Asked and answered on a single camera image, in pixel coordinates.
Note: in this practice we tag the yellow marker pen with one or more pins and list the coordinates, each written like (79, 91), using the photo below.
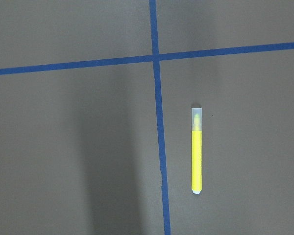
(196, 151)

